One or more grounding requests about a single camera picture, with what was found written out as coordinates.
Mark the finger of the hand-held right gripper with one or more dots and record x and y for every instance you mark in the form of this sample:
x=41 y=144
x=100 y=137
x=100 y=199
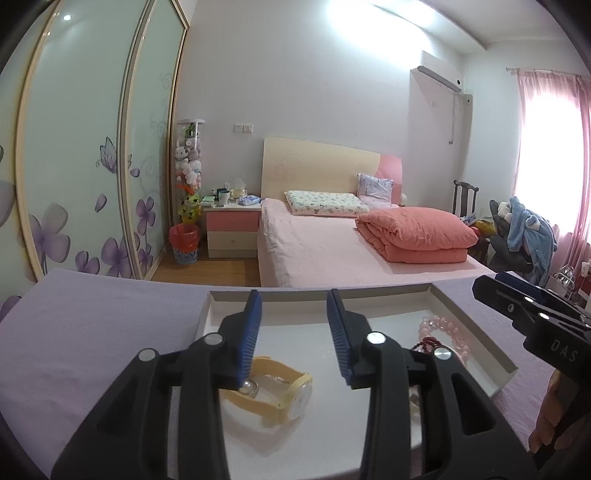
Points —
x=510 y=278
x=503 y=300

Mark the clear tube of plush toys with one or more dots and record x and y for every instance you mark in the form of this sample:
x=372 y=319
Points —
x=188 y=157

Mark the grey cardboard tray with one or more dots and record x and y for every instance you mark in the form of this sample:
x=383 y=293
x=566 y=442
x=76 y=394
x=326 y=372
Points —
x=295 y=332

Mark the patterned white pillow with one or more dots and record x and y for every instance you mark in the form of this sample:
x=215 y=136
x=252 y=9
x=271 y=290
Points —
x=323 y=203

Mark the white mug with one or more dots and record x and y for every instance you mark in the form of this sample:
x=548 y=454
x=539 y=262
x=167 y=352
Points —
x=224 y=198

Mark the pink and beige nightstand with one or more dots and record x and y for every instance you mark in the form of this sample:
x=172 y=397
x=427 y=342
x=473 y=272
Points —
x=231 y=230

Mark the person's right hand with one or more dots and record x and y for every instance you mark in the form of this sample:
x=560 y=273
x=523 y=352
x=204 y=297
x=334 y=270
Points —
x=549 y=415

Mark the yellow wrist watch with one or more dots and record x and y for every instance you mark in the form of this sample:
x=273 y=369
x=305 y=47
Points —
x=277 y=406

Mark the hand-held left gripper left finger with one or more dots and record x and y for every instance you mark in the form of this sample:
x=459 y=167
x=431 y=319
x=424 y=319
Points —
x=249 y=341

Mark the dark wooden chair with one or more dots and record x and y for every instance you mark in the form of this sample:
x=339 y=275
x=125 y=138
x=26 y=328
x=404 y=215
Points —
x=464 y=194

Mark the white wall switch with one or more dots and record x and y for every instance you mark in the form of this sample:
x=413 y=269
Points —
x=244 y=128

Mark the yellow green plush toy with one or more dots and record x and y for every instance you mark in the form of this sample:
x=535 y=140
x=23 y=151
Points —
x=190 y=210

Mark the bin with red bag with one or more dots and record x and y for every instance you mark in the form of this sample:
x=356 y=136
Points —
x=184 y=244

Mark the grey chair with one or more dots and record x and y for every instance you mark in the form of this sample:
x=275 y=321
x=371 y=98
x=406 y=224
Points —
x=501 y=249

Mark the white air conditioner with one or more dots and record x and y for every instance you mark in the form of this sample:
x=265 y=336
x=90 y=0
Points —
x=436 y=69

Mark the folded orange quilt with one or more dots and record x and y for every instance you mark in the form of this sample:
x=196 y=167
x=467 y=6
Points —
x=415 y=230

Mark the blue plush garment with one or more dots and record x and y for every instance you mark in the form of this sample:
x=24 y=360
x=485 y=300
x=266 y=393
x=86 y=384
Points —
x=531 y=230

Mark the sliding wardrobe with flower print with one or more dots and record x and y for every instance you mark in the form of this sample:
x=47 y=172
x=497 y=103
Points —
x=83 y=138

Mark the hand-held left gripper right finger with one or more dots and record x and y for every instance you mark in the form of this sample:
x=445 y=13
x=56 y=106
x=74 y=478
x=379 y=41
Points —
x=339 y=341

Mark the white pipe duct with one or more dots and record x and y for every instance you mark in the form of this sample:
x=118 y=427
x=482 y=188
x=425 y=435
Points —
x=466 y=99

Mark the bed with pink sheet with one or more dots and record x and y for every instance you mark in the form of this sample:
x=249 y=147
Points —
x=314 y=244

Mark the pink curtain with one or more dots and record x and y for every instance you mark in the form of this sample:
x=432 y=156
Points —
x=526 y=115

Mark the pearl drop earring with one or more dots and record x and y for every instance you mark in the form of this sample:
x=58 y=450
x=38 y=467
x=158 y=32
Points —
x=251 y=387

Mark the lilac printed pillow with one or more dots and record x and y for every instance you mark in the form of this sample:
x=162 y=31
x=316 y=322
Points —
x=375 y=187

